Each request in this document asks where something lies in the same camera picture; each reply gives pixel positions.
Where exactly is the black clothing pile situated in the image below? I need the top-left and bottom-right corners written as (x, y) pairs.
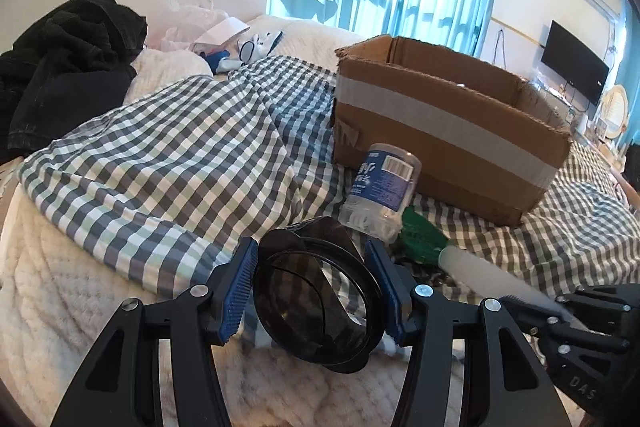
top-left (0, 0), bottom-right (149, 162)

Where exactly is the dark round container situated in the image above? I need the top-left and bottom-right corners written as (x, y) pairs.
top-left (252, 216), bottom-right (388, 374)

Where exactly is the white pillow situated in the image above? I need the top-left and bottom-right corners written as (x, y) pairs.
top-left (245, 14), bottom-right (371, 68)

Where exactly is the white ointment tube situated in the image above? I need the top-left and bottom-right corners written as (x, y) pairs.
top-left (437, 244), bottom-right (566, 315)

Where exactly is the white quilted bedspread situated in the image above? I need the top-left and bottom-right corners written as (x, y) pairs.
top-left (0, 49), bottom-right (481, 427)

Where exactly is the green sachet packet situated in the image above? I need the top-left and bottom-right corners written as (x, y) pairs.
top-left (392, 206), bottom-right (451, 265)

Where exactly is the white plastic bag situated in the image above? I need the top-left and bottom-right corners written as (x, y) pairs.
top-left (150, 0), bottom-right (233, 52)

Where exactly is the cluttered television stand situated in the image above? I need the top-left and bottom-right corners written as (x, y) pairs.
top-left (530, 77), bottom-right (631, 158)

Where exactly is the round white mirror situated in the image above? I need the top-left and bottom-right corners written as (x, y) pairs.
top-left (597, 84), bottom-right (631, 140)

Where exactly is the blue and white plush toy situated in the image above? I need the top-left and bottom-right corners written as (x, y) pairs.
top-left (202, 31), bottom-right (286, 75)

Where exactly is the checkered blanket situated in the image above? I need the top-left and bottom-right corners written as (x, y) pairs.
top-left (15, 54), bottom-right (640, 358)

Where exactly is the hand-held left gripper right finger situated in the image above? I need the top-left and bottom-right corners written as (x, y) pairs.
top-left (364, 238), bottom-right (571, 427)

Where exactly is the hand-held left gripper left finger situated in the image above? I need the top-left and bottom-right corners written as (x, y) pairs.
top-left (50, 237), bottom-right (258, 427)

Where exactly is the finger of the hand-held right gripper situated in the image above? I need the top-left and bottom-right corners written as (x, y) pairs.
top-left (500, 294), bottom-right (640, 415)
top-left (555, 284), bottom-right (640, 323)

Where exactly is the taped cardboard box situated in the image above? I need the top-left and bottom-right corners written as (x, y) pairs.
top-left (331, 34), bottom-right (573, 228)

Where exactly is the black television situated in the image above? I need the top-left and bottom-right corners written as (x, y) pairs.
top-left (541, 19), bottom-right (611, 106)

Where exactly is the white paper envelope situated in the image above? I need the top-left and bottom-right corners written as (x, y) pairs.
top-left (192, 18), bottom-right (249, 48)

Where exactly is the clear jar blue label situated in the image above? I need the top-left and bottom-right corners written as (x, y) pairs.
top-left (337, 143), bottom-right (423, 240)

